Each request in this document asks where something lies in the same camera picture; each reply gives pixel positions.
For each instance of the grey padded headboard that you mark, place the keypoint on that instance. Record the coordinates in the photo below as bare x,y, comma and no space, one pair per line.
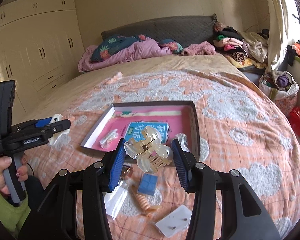
165,26

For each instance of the white earring card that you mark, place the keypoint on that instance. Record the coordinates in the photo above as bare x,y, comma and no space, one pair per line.
173,221

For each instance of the pile of clothes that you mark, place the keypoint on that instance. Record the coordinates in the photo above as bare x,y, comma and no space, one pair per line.
237,45

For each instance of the cream translucent hair claw clip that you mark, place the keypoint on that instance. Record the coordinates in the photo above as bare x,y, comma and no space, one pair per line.
150,152

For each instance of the fabric bag of clothes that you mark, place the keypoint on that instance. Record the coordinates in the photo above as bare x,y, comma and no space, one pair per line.
280,87

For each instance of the pink fuzzy blanket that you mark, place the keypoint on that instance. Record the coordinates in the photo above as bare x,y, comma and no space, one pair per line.
200,48

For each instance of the shallow cardboard box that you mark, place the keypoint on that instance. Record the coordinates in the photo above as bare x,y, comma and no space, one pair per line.
193,130

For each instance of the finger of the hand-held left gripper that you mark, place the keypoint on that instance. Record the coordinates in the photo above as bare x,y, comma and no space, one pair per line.
58,128
43,122

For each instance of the cream curtain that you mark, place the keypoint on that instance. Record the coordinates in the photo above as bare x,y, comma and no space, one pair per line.
277,25

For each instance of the small bag with hair clips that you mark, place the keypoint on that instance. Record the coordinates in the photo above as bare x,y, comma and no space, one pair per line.
108,137

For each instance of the pink quilt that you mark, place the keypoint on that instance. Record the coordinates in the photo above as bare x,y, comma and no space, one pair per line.
130,53

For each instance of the white flower hair clip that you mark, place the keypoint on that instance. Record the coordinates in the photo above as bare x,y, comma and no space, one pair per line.
58,117

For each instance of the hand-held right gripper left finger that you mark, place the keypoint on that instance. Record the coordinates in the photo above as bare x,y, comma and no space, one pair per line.
116,166

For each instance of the small clear plastic bag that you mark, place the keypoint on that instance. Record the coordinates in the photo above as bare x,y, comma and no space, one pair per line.
182,140

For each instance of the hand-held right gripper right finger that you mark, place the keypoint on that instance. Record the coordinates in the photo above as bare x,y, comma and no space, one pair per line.
181,166

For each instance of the teal floral pillow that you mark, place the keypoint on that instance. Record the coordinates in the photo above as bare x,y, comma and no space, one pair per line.
171,45
110,46

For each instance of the blue booklet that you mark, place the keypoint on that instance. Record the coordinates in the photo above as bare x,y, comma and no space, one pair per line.
140,130

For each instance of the small blue box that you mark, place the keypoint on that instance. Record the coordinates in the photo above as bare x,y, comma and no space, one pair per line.
147,183

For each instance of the cream wardrobe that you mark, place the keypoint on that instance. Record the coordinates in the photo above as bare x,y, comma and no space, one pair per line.
32,42

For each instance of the beige bedsheet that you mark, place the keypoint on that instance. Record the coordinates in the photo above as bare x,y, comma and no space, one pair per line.
165,63

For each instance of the person's left forearm green sleeve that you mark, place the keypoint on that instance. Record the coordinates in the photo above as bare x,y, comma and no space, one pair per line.
5,212

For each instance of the brown sunglasses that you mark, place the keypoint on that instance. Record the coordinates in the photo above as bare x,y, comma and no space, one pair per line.
127,173

